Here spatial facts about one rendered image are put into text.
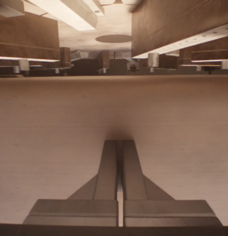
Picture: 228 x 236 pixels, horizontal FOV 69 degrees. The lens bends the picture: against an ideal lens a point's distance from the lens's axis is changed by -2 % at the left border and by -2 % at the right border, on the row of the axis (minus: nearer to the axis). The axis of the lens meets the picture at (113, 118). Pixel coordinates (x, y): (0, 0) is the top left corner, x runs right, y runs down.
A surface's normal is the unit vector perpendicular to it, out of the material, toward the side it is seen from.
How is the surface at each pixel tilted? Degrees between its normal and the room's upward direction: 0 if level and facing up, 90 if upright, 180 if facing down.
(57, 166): 90
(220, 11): 90
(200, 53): 90
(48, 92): 117
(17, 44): 90
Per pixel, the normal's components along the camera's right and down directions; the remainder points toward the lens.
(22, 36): 0.82, 0.13
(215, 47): -0.57, 0.21
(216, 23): -0.98, 0.06
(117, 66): -0.15, 0.25
